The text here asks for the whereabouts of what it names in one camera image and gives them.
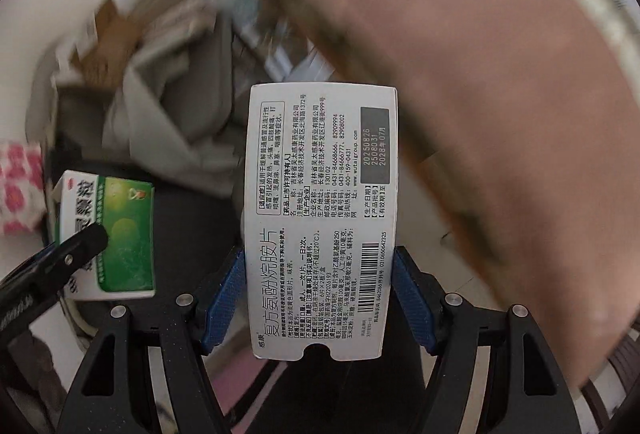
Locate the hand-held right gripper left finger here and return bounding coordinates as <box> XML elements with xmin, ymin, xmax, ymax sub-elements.
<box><xmin>55</xmin><ymin>245</ymin><xmax>247</xmax><ymax>434</ymax></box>

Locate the cardboard box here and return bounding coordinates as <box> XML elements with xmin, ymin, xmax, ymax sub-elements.
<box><xmin>70</xmin><ymin>0</ymin><xmax>146</xmax><ymax>81</ymax></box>

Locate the pink floral cloth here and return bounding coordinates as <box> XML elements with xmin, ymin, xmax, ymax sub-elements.
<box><xmin>0</xmin><ymin>140</ymin><xmax>45</xmax><ymax>236</ymax></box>

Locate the dark wooden chair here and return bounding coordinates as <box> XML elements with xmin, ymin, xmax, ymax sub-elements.
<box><xmin>575</xmin><ymin>334</ymin><xmax>640</xmax><ymax>434</ymax></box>

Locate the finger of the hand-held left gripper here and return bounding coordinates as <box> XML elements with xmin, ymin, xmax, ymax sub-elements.
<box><xmin>0</xmin><ymin>281</ymin><xmax>67</xmax><ymax>341</ymax></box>
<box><xmin>0</xmin><ymin>224</ymin><xmax>109</xmax><ymax>289</ymax></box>

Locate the pale crumpled cloth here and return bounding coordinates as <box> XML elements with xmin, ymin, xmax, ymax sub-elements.
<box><xmin>122</xmin><ymin>14</ymin><xmax>242</xmax><ymax>195</ymax></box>

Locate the black trash bin white rim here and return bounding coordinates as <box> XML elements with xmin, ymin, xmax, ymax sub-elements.
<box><xmin>44</xmin><ymin>184</ymin><xmax>251</xmax><ymax>351</ymax></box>

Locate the white green medicine box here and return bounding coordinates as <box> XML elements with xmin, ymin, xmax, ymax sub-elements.
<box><xmin>54</xmin><ymin>170</ymin><xmax>157</xmax><ymax>302</ymax></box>

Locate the white blue medicine box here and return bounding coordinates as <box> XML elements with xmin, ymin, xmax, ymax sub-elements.
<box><xmin>239</xmin><ymin>84</ymin><xmax>399</xmax><ymax>361</ymax></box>

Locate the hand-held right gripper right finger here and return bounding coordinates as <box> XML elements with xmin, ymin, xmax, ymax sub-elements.
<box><xmin>392</xmin><ymin>245</ymin><xmax>586</xmax><ymax>434</ymax></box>

